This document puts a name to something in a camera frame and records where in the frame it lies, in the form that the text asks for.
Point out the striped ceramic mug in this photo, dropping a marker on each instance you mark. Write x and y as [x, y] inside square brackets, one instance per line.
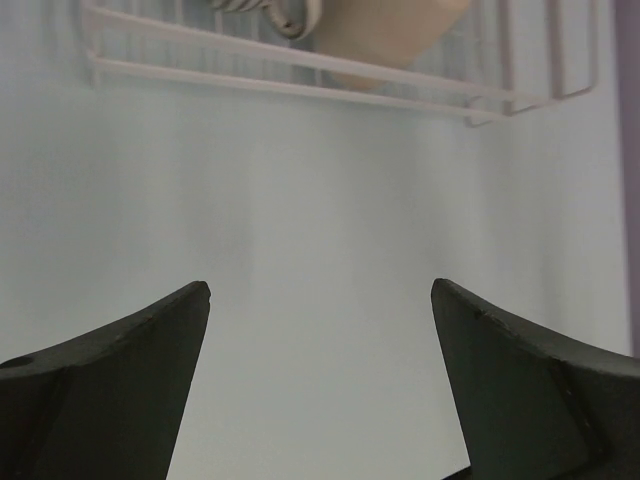
[276, 13]

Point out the beige plastic cup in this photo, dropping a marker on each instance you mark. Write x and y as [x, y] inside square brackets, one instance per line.
[388, 33]

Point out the white wire dish rack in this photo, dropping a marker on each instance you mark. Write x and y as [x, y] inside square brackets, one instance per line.
[499, 60]

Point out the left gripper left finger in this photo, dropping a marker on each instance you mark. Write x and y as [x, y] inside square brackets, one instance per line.
[107, 404]

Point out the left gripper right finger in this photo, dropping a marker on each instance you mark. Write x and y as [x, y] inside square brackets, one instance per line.
[533, 403]

